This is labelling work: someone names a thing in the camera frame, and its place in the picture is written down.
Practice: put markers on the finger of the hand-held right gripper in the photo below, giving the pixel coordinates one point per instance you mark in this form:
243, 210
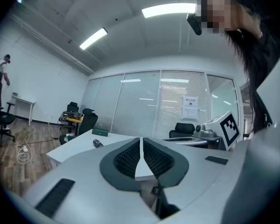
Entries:
191, 141

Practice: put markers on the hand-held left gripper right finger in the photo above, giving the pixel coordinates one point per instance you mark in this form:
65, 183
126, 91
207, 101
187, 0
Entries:
196, 171

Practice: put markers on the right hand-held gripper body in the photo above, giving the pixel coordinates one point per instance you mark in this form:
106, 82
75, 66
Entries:
214, 129

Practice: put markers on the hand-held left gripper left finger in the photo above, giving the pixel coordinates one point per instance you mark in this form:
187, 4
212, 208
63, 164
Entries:
84, 183

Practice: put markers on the black office chair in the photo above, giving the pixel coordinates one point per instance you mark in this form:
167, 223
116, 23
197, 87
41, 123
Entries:
2, 120
72, 107
182, 129
87, 122

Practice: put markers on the paper notice on glass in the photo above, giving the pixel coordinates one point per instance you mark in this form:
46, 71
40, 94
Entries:
190, 108

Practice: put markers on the white table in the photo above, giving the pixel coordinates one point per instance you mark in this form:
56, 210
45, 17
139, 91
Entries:
79, 146

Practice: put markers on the green and white packet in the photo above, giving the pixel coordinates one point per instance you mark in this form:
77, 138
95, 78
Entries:
67, 138

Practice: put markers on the green box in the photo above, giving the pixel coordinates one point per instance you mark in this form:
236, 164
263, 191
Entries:
100, 132

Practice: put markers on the yellow table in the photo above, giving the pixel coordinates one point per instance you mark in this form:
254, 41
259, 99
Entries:
74, 120

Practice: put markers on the bundle of black gear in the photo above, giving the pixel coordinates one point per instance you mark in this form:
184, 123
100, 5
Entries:
71, 115

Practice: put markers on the person's black shirt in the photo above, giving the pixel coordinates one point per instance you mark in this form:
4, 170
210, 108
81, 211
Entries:
270, 55

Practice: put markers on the small white desk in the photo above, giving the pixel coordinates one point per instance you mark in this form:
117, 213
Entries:
23, 101

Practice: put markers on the small device on desk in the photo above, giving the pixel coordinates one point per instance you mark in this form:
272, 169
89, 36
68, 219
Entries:
15, 94

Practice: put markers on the person's face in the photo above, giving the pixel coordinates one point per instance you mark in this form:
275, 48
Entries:
220, 14

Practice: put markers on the long ceiling light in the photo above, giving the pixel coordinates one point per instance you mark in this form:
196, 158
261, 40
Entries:
168, 9
93, 38

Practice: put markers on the black head camera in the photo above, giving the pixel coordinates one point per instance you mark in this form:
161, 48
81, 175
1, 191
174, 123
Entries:
194, 23

